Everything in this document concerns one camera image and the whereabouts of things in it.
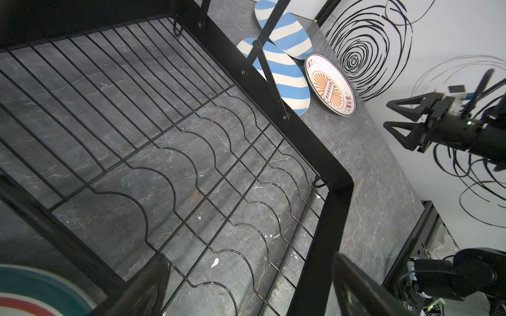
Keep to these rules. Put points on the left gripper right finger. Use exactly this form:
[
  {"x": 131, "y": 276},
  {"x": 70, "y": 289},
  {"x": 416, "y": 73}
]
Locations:
[{"x": 358, "y": 294}]

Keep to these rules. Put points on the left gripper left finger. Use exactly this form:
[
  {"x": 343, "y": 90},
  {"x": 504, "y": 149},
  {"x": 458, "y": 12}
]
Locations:
[{"x": 143, "y": 294}]

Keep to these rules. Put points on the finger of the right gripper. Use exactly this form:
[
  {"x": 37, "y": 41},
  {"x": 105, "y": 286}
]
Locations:
[
  {"x": 415, "y": 107},
  {"x": 411, "y": 135}
]

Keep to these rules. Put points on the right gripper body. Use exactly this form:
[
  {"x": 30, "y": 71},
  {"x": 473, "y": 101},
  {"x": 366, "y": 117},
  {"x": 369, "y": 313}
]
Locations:
[{"x": 485, "y": 137}]

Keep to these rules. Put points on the black wire dish rack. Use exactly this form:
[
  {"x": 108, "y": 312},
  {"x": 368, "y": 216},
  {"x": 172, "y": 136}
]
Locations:
[{"x": 132, "y": 142}]

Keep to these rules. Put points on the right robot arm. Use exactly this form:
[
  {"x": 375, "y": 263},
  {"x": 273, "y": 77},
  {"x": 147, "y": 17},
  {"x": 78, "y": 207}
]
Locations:
[{"x": 470, "y": 270}]

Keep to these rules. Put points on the far orange sunburst plate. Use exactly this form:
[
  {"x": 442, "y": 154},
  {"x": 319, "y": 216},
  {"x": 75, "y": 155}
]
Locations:
[{"x": 330, "y": 85}]

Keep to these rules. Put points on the red green rimmed plate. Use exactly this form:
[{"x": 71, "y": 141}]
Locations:
[{"x": 31, "y": 291}]

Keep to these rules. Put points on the near blue striped plate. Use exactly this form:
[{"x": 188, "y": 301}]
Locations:
[{"x": 290, "y": 81}]

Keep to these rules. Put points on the blue striped plate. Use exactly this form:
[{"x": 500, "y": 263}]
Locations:
[
  {"x": 288, "y": 34},
  {"x": 290, "y": 81}
]

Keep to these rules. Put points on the far blue striped plate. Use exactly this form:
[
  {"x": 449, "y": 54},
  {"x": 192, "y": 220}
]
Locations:
[{"x": 288, "y": 34}]

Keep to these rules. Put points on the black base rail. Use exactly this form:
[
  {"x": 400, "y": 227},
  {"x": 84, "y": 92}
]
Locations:
[{"x": 428, "y": 234}]

